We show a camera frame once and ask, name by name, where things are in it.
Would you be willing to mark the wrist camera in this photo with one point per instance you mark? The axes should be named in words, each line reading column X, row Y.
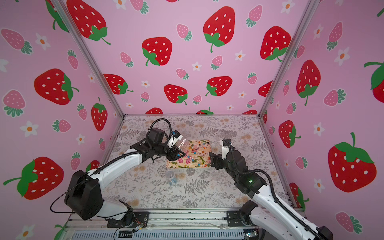
column 173, row 138
column 226, row 143

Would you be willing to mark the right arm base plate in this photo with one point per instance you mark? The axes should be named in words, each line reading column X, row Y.
column 240, row 218

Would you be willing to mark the aluminium front rail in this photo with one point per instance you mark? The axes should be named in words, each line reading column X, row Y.
column 178, row 224

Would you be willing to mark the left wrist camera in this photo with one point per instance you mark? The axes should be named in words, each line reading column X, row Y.
column 173, row 138

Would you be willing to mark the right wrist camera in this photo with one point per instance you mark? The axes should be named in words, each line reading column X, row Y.
column 226, row 143

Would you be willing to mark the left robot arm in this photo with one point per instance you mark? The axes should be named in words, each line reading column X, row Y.
column 84, row 196

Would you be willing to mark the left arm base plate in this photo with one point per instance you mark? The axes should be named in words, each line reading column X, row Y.
column 130, row 220

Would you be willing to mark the floral rectangular tray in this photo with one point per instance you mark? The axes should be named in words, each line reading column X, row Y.
column 192, row 154

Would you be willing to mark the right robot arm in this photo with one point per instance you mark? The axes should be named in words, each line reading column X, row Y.
column 265, row 209

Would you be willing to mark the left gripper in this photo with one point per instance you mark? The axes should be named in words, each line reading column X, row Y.
column 173, row 154

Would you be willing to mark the candies on tray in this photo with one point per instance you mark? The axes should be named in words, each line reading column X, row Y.
column 195, row 153

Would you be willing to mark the clear jar blue candies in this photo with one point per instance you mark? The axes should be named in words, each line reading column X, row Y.
column 170, row 177

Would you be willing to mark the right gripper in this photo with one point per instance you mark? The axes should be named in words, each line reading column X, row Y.
column 217, row 159

